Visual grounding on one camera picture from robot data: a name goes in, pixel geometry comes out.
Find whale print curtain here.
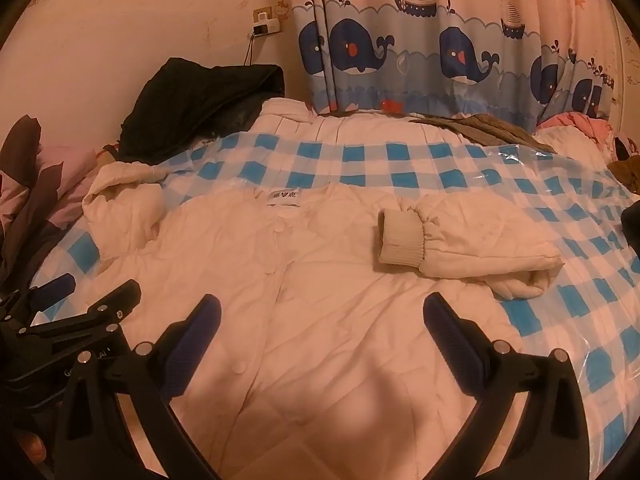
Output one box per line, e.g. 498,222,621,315
290,0,618,121

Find blue checkered plastic bed sheet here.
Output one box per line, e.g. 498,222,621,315
30,130,640,456

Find dark cloth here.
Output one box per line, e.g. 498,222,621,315
621,204,640,246

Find white duvet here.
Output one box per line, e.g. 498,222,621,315
250,97,501,147

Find olive cloth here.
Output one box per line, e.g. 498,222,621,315
612,155,640,189

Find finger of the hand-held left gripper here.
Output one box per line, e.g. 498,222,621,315
15,280,142,356
0,274,77,322

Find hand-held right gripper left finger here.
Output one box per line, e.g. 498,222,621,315
52,294,236,480

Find grey brown cloth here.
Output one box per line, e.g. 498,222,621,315
409,114,558,155

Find black jacket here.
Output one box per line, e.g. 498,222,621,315
118,57,286,163

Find pink clothes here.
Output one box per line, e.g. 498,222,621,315
537,112,613,147

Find pink and brown blanket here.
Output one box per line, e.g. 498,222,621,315
0,116,101,301

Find white quilted jacket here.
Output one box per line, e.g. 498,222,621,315
82,162,566,480

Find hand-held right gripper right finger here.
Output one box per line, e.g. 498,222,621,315
422,292,603,480

